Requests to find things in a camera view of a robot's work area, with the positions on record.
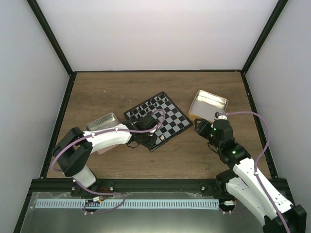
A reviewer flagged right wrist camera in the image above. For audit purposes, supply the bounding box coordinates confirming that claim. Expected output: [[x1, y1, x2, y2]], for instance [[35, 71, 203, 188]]
[[214, 112, 227, 121]]

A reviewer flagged pink tin with pieces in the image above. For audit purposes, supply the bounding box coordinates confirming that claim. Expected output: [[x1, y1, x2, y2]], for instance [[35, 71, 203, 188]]
[[84, 113, 119, 154]]

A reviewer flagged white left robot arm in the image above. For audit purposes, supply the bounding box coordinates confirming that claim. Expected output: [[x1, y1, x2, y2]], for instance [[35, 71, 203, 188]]
[[51, 114, 163, 196]]

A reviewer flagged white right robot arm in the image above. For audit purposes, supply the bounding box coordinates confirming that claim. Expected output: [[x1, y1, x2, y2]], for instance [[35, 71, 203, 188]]
[[194, 116, 307, 233]]

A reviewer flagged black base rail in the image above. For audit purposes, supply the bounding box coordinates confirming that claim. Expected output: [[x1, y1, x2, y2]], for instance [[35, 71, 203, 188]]
[[31, 178, 287, 197]]

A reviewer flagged black chess pieces row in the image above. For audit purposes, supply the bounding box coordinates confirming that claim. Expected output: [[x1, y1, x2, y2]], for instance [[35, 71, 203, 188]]
[[123, 93, 171, 120]]

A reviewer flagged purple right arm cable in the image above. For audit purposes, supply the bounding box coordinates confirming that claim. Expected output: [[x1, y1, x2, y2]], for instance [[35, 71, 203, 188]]
[[213, 111, 291, 233]]

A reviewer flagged black grey chess board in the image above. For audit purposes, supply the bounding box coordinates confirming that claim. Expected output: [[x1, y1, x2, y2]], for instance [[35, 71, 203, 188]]
[[123, 91, 193, 153]]

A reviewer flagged light blue slotted cable duct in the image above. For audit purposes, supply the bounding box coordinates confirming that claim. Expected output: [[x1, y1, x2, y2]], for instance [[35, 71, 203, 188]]
[[35, 199, 219, 210]]

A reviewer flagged yellow empty tin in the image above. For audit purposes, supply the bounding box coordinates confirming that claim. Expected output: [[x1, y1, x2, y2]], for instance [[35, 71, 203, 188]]
[[188, 90, 228, 122]]

